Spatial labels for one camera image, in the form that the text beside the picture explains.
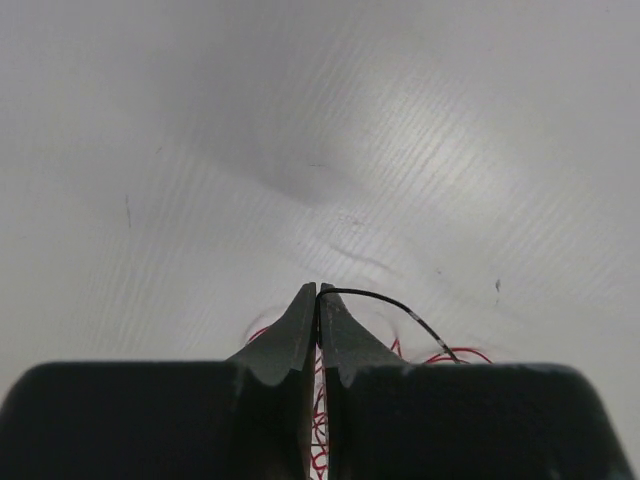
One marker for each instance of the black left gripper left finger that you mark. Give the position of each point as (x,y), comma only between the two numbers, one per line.
(246,417)

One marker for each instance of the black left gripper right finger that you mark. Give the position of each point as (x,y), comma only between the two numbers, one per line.
(391,419)

